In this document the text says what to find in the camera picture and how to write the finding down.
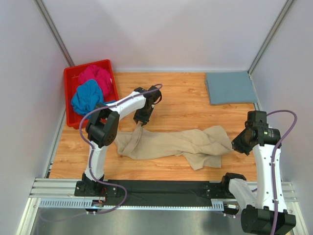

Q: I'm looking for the beige t shirt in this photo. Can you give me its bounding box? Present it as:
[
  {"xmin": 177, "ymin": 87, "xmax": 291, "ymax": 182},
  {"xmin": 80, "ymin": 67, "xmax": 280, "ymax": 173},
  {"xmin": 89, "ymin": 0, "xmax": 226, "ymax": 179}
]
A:
[{"xmin": 114, "ymin": 125, "xmax": 233, "ymax": 170}]

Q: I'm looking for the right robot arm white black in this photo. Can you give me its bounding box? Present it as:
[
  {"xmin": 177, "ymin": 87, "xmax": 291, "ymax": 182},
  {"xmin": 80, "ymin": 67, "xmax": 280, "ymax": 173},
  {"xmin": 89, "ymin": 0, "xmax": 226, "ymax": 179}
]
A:
[{"xmin": 222, "ymin": 121, "xmax": 296, "ymax": 235}]

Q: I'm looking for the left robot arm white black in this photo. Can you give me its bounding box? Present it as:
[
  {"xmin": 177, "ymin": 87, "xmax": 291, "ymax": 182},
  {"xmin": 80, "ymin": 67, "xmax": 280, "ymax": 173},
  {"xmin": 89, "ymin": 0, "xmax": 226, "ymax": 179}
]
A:
[{"xmin": 74, "ymin": 84, "xmax": 162, "ymax": 196}]

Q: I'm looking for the folded grey-blue t shirt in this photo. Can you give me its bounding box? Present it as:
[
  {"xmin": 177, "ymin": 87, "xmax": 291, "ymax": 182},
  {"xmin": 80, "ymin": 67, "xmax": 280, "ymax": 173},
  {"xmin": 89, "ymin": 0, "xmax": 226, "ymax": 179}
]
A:
[{"xmin": 205, "ymin": 71, "xmax": 257, "ymax": 105}]

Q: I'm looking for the crumpled blue t shirt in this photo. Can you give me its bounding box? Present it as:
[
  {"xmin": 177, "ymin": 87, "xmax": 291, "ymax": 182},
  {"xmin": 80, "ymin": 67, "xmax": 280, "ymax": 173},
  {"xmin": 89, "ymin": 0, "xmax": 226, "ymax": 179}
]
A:
[{"xmin": 71, "ymin": 79, "xmax": 116, "ymax": 116}]

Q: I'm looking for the crumpled magenta t shirt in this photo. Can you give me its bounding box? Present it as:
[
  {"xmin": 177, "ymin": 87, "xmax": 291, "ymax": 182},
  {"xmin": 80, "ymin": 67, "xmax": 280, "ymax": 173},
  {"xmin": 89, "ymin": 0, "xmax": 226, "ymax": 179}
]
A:
[{"xmin": 78, "ymin": 65, "xmax": 114, "ymax": 97}]

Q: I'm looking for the red plastic bin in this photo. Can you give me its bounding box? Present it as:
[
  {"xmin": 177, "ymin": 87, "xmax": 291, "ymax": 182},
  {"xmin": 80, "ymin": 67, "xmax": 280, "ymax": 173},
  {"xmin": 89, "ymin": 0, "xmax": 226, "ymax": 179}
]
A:
[{"xmin": 64, "ymin": 59, "xmax": 119, "ymax": 129}]

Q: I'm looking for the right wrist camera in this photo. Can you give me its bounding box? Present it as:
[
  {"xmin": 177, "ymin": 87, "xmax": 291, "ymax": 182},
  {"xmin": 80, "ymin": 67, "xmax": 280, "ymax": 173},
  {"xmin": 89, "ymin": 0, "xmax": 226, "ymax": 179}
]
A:
[{"xmin": 245, "ymin": 110, "xmax": 268, "ymax": 128}]

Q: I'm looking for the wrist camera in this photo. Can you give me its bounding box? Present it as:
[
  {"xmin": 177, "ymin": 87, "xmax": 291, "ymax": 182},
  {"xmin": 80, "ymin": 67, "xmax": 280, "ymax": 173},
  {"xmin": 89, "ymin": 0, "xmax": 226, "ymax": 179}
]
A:
[
  {"xmin": 149, "ymin": 86, "xmax": 162, "ymax": 105},
  {"xmin": 245, "ymin": 110, "xmax": 268, "ymax": 128}
]

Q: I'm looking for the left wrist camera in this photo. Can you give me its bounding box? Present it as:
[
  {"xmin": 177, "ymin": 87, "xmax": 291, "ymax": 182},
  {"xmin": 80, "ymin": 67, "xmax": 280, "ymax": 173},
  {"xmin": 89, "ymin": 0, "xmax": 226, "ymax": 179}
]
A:
[{"xmin": 149, "ymin": 86, "xmax": 162, "ymax": 105}]

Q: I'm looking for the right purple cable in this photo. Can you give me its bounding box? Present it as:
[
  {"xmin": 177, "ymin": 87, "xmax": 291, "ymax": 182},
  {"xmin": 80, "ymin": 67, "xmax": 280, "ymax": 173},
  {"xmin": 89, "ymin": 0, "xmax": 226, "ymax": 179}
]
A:
[{"xmin": 224, "ymin": 109, "xmax": 299, "ymax": 235}]

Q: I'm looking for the aluminium frame rail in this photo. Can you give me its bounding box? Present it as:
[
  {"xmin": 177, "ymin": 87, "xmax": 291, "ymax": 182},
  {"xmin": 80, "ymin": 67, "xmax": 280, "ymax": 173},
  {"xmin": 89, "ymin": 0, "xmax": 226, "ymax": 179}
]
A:
[{"xmin": 18, "ymin": 179, "xmax": 308, "ymax": 235}]

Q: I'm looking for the white slotted cable duct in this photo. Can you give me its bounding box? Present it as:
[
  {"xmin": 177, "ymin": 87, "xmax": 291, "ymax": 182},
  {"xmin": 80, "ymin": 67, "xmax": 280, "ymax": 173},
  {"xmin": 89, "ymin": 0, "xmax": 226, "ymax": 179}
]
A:
[{"xmin": 39, "ymin": 198, "xmax": 224, "ymax": 212}]

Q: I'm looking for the right corner aluminium post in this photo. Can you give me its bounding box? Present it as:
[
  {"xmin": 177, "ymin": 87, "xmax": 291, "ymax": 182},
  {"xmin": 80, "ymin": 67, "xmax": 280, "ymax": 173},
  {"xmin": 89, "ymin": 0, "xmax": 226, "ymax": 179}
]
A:
[{"xmin": 247, "ymin": 0, "xmax": 296, "ymax": 76}]

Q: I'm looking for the corner aluminium post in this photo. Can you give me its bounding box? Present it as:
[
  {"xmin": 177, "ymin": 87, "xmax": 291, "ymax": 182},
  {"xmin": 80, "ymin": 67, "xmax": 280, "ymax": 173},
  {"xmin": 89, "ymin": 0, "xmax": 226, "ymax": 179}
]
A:
[
  {"xmin": 247, "ymin": 0, "xmax": 296, "ymax": 76},
  {"xmin": 34, "ymin": 0, "xmax": 74, "ymax": 67}
]

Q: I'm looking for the left corner aluminium post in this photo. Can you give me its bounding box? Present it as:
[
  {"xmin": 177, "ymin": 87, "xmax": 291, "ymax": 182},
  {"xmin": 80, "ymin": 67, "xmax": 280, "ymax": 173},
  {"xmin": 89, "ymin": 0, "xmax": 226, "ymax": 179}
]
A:
[{"xmin": 34, "ymin": 0, "xmax": 74, "ymax": 67}]

